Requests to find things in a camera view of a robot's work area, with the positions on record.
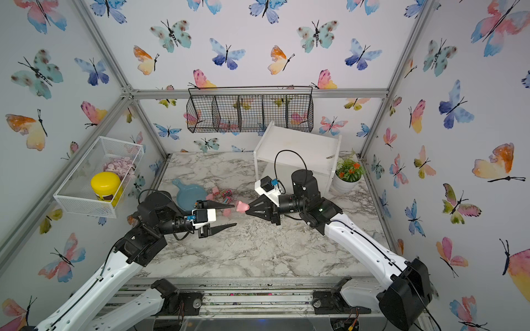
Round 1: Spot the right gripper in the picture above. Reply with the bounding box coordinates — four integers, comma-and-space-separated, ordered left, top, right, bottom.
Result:
246, 196, 310, 228

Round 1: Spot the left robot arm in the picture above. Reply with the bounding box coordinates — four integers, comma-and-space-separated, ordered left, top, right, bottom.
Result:
23, 189, 232, 330

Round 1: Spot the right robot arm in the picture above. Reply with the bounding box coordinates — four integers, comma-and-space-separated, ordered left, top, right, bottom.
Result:
245, 170, 433, 330

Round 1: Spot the pink toy car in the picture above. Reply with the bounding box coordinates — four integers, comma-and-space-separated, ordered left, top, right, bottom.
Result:
221, 190, 233, 204

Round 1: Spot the teal plastic paddle plate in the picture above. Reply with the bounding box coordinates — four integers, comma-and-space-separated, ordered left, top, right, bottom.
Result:
172, 179, 208, 210

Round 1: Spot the white two-tier shelf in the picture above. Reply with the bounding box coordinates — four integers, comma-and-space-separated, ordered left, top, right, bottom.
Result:
253, 121, 342, 197

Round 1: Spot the potted plant with flowers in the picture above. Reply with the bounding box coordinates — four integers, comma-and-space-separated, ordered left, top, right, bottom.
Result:
332, 154, 366, 194

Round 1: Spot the pink round chips pile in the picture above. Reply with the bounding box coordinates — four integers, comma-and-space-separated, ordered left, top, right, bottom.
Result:
103, 157, 136, 180

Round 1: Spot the yellow lidded jar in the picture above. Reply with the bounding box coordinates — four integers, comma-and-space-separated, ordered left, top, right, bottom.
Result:
91, 172, 123, 208

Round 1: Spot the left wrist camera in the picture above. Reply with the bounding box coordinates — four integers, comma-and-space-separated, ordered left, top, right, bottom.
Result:
191, 209, 217, 229

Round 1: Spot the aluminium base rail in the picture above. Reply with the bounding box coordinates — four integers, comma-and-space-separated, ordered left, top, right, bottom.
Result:
82, 276, 431, 328

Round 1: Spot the black wire wall basket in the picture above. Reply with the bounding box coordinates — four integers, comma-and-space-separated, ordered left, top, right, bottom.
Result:
184, 86, 314, 135

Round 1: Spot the white mesh wall basket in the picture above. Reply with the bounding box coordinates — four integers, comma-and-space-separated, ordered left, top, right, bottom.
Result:
53, 137, 144, 219

